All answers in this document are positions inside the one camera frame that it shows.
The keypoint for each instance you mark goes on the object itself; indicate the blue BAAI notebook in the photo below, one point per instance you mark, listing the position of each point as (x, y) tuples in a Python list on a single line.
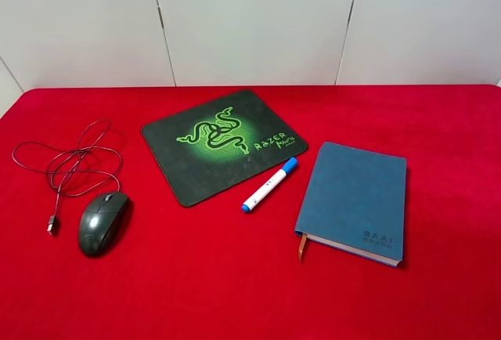
[(355, 201)]

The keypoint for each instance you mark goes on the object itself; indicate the black computer mouse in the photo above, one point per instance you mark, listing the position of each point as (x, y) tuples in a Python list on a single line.
[(100, 222)]

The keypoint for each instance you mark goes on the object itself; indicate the white blue marker pen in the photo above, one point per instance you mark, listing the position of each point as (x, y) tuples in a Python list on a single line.
[(250, 203)]

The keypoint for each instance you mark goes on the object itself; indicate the black green Razer mouse pad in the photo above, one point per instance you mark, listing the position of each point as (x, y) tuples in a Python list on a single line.
[(209, 148)]

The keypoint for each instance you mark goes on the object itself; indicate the red table cloth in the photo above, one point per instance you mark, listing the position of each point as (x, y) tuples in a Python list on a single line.
[(212, 272)]

